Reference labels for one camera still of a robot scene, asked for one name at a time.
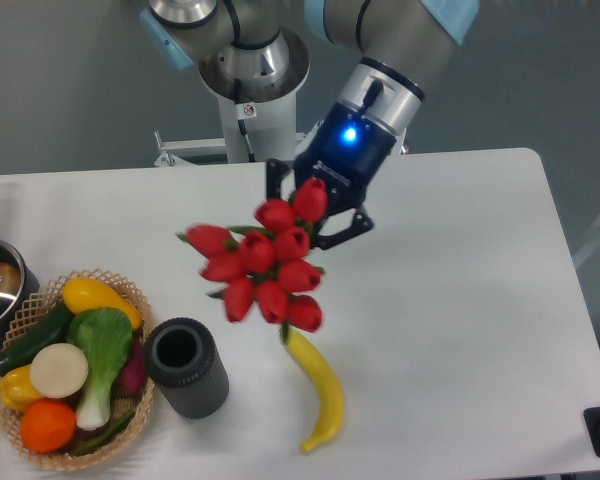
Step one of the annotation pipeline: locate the green chili pepper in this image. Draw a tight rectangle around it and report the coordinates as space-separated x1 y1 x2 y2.
69 409 135 456

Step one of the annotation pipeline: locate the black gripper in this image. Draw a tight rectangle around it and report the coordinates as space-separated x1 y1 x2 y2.
265 103 396 250

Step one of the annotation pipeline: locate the green cucumber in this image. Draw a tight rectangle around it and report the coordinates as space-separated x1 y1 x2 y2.
0 301 74 377

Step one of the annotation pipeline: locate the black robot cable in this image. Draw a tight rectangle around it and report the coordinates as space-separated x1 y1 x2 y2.
232 78 258 164

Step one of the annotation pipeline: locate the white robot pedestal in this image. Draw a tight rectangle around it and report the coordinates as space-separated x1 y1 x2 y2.
153 24 337 169

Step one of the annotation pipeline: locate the white round radish slice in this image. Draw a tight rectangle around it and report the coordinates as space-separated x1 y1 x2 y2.
30 343 89 399

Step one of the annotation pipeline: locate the yellow squash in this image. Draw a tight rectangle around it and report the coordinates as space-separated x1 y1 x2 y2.
62 277 142 331

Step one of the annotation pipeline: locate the red tulip bouquet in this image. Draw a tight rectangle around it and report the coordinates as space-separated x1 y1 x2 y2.
177 178 328 333

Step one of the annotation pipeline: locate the purple red radish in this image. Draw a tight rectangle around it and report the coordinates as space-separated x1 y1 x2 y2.
118 337 147 394

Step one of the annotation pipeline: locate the green bok choy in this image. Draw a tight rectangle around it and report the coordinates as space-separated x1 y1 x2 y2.
67 307 133 431

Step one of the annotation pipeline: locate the yellow bell pepper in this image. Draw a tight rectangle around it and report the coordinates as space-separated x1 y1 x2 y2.
0 365 44 412

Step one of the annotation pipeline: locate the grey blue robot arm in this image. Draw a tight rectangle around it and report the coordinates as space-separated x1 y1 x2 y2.
140 1 479 250

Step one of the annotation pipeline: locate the yellow banana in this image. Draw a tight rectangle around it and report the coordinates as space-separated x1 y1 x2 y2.
285 329 345 454

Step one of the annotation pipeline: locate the dark grey ribbed vase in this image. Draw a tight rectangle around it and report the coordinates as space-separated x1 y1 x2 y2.
144 317 230 419

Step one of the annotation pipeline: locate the woven wicker basket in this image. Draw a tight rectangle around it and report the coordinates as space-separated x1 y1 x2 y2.
0 269 154 472

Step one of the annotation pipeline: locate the orange fruit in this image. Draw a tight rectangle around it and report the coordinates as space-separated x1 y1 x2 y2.
19 399 76 453

